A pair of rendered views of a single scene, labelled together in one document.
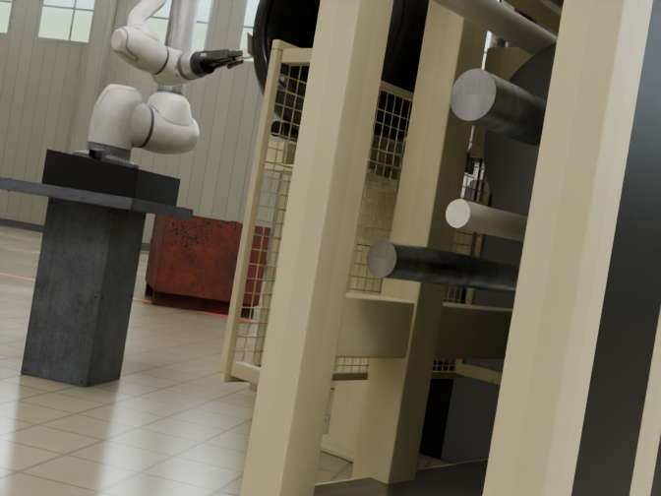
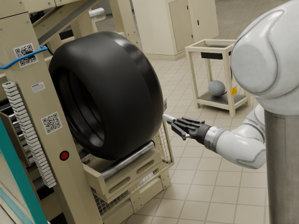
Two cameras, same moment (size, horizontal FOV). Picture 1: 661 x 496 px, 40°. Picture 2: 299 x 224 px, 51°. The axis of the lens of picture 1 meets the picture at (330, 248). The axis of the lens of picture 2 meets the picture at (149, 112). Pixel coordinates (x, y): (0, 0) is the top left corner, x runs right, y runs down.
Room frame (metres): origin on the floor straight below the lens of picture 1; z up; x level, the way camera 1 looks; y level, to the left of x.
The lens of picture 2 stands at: (3.90, 0.52, 1.69)
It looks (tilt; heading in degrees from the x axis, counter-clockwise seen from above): 23 degrees down; 192
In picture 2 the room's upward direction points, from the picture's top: 13 degrees counter-clockwise
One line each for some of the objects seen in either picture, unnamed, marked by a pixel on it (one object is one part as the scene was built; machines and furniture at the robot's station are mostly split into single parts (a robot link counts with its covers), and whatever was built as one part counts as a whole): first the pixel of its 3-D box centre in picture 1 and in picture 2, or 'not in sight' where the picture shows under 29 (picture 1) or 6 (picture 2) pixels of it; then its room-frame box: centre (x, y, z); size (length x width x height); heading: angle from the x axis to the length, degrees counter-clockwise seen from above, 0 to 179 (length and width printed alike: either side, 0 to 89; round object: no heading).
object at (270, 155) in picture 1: (314, 162); (129, 171); (2.64, 0.09, 0.83); 0.36 x 0.09 x 0.06; 139
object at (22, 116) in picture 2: not in sight; (32, 137); (2.84, -0.20, 1.19); 0.05 x 0.04 x 0.48; 49
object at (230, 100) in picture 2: not in sight; (218, 76); (0.24, 0.66, 0.40); 0.60 x 0.35 x 0.80; 46
